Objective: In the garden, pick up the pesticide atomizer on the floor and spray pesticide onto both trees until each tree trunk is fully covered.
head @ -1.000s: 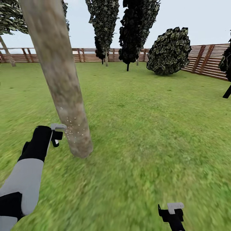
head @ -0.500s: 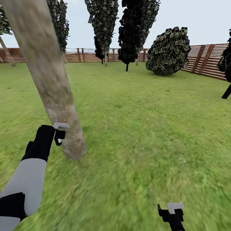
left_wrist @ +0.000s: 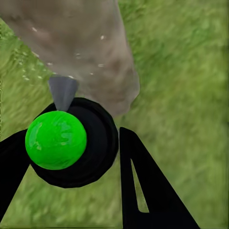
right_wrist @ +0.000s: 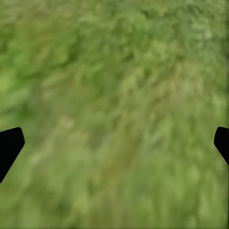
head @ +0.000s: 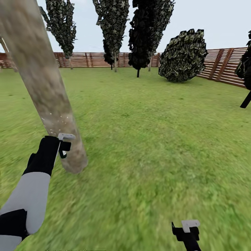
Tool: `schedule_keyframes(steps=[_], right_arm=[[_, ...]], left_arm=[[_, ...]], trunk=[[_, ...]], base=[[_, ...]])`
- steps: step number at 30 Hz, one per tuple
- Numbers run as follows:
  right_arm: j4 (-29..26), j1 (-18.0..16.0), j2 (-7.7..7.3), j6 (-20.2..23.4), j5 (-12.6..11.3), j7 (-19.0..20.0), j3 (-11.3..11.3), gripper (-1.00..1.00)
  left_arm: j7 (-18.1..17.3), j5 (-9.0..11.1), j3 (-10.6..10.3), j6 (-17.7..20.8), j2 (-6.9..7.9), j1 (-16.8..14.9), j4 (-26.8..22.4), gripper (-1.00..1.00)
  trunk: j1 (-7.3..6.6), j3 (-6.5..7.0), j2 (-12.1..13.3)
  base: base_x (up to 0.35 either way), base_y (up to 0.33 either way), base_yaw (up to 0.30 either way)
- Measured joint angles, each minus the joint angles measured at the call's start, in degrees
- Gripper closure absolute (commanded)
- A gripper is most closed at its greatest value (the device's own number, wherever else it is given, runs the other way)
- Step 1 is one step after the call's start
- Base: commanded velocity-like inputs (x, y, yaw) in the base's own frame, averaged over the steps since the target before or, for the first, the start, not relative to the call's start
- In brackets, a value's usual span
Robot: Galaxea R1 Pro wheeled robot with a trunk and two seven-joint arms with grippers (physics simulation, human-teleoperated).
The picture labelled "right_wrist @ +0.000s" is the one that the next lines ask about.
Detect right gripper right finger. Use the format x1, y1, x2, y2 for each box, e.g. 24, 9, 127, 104
214, 127, 229, 165

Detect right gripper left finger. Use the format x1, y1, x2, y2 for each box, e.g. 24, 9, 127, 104
0, 127, 25, 184

